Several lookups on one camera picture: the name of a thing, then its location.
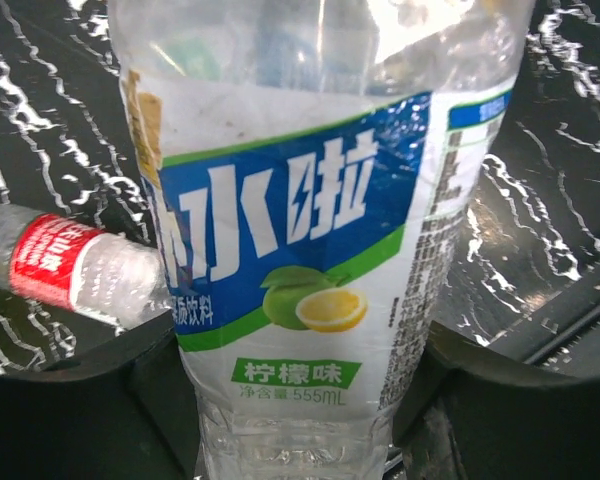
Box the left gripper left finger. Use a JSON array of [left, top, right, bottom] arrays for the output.
[[0, 313, 199, 479]]

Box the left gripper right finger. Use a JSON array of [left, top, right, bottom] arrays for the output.
[[393, 323, 600, 479]]

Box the clear bottle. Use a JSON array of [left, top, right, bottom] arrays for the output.
[[107, 1, 534, 479]]

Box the red cap water bottle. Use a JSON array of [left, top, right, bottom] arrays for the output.
[[0, 204, 171, 329]]

